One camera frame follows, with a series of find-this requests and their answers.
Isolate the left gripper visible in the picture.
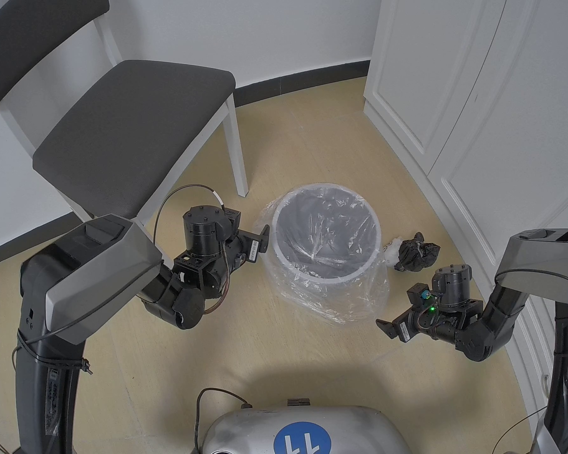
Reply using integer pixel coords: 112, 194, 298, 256
235, 224, 272, 265

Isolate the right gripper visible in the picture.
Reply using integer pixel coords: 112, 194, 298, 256
375, 311, 439, 345

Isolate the clear plastic bag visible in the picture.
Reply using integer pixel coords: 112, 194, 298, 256
256, 183, 392, 326

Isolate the black plastic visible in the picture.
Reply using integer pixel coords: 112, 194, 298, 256
394, 231, 441, 273

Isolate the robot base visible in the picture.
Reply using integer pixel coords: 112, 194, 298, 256
204, 398, 413, 454

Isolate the white trash bin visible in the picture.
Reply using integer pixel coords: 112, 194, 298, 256
270, 183, 384, 320

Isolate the grey white chair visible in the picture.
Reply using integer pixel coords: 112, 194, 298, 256
0, 0, 249, 230

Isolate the white wardrobe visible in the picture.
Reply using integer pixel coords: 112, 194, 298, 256
364, 0, 568, 454

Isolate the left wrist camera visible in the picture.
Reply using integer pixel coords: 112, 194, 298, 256
222, 208, 242, 234

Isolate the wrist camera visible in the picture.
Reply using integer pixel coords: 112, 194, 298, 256
407, 283, 432, 310
222, 208, 242, 234

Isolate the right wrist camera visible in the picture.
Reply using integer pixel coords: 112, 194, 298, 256
407, 283, 432, 310

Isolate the black cable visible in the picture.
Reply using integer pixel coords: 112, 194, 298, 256
494, 407, 548, 454
152, 185, 224, 247
194, 388, 252, 454

